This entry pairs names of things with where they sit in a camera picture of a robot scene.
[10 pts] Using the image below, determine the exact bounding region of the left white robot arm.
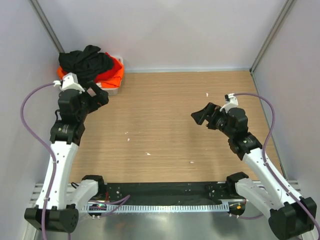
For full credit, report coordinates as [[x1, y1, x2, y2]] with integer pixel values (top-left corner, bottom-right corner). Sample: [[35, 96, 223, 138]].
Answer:
[[20, 81, 109, 239]]

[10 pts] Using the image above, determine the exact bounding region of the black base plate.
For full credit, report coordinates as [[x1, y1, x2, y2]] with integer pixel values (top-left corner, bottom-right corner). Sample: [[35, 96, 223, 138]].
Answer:
[[92, 181, 244, 206]]

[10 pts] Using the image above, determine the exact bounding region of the white plastic basket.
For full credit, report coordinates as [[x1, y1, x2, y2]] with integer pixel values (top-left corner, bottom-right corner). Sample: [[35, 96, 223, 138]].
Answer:
[[98, 56, 125, 96]]

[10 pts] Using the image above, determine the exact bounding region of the perforated metal cable rail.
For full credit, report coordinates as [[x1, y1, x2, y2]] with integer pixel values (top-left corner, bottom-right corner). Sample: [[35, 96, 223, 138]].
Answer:
[[80, 202, 229, 214]]

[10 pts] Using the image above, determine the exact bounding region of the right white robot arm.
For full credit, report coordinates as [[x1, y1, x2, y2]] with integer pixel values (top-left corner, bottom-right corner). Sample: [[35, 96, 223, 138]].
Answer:
[[191, 102, 317, 240]]

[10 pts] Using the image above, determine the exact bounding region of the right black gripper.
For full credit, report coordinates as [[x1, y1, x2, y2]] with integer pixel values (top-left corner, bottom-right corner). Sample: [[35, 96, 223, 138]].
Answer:
[[191, 102, 235, 138]]

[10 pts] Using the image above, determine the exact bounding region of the orange t shirt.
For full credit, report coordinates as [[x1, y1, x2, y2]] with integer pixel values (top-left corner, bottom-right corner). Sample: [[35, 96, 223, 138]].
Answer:
[[57, 52, 122, 87]]

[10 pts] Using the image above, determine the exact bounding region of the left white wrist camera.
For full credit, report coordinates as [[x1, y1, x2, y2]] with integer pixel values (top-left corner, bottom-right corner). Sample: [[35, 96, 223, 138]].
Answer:
[[53, 73, 85, 94]]

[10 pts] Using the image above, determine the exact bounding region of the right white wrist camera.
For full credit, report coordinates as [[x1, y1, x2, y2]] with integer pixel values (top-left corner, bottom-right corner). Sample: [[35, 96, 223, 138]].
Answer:
[[220, 93, 239, 113]]

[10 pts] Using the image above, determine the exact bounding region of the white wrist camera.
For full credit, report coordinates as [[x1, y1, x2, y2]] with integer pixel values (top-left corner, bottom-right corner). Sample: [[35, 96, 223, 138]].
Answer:
[[53, 73, 85, 94], [220, 93, 239, 113]]

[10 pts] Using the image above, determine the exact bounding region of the black t shirt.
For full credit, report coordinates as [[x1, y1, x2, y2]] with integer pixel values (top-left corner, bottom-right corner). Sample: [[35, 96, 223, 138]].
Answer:
[[58, 45, 115, 83]]

